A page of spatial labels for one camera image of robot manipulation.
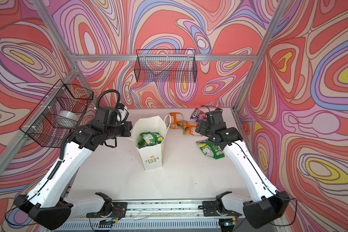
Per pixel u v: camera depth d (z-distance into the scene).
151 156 0.75
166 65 0.99
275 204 0.38
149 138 0.80
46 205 0.37
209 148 0.93
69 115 0.73
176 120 1.08
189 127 1.03
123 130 0.62
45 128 0.70
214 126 0.54
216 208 0.70
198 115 1.11
